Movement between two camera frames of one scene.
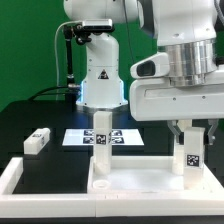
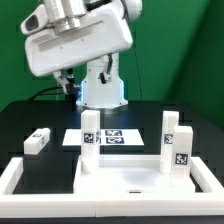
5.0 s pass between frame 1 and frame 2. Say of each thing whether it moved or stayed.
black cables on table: stayed
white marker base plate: stayed
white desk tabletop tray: moved
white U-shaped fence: stayed
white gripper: moved
